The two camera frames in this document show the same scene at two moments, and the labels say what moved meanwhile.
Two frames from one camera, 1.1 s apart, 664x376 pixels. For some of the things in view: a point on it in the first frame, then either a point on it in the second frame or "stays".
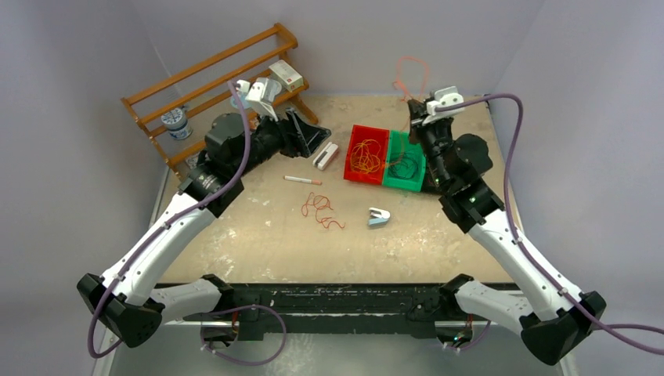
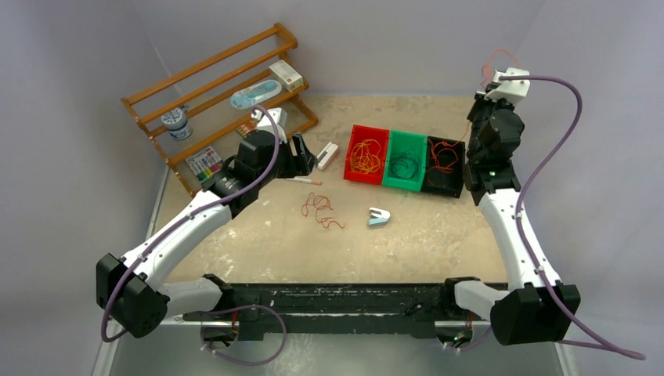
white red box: (285, 75) stays
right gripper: (416, 128) -> (481, 102)
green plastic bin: (405, 164) stays
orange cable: (320, 201) stays
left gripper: (300, 139) -> (300, 164)
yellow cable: (364, 157) stays
